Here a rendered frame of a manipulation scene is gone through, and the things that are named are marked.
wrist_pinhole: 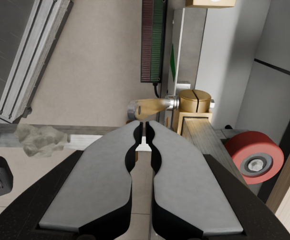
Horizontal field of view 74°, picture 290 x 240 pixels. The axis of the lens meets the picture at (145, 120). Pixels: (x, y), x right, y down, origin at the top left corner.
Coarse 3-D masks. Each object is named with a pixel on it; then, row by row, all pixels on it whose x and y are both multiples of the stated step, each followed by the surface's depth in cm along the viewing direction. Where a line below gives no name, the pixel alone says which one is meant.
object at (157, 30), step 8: (160, 0) 36; (160, 8) 37; (160, 16) 37; (160, 24) 38; (160, 32) 39; (152, 40) 39; (160, 40) 39; (152, 48) 40; (160, 48) 40; (152, 56) 41; (152, 64) 42; (152, 72) 42; (152, 80) 43
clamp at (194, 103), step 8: (184, 96) 28; (192, 96) 29; (200, 96) 29; (208, 96) 29; (184, 104) 28; (192, 104) 28; (200, 104) 28; (208, 104) 28; (176, 112) 30; (184, 112) 28; (192, 112) 28; (200, 112) 28; (208, 112) 28; (176, 120) 30; (176, 128) 30
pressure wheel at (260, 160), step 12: (252, 132) 29; (228, 144) 29; (240, 144) 28; (252, 144) 27; (264, 144) 26; (276, 144) 27; (240, 156) 27; (252, 156) 28; (264, 156) 28; (276, 156) 27; (240, 168) 29; (252, 168) 28; (264, 168) 29; (276, 168) 28; (252, 180) 30; (264, 180) 30
